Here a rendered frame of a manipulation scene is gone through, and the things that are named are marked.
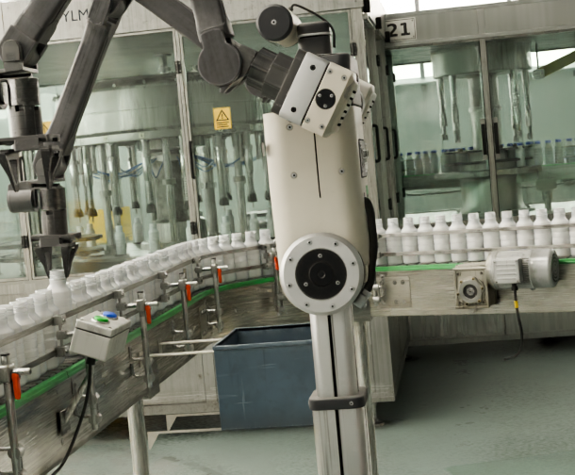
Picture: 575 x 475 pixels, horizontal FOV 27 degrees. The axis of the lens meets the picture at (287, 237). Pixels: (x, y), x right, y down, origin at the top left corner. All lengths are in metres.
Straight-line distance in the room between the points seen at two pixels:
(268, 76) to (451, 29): 5.82
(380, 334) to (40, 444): 3.75
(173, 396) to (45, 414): 3.79
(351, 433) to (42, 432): 0.62
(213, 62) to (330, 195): 0.34
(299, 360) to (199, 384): 3.22
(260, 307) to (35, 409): 1.88
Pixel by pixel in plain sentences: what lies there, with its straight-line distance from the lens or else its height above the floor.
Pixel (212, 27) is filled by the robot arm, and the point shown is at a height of 1.65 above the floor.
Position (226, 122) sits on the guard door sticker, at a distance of 6.07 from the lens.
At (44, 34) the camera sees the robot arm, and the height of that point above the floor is 1.67.
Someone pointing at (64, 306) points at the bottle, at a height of 1.12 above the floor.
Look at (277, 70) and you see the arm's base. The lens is 2.07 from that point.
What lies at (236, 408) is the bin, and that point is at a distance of 3.06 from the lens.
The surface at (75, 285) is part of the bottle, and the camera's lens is 2.81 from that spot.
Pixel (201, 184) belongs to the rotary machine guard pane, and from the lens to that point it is 6.10.
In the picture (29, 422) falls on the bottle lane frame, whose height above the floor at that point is 0.94.
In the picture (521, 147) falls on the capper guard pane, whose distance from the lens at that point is 7.86.
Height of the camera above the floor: 1.40
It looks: 4 degrees down
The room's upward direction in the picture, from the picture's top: 5 degrees counter-clockwise
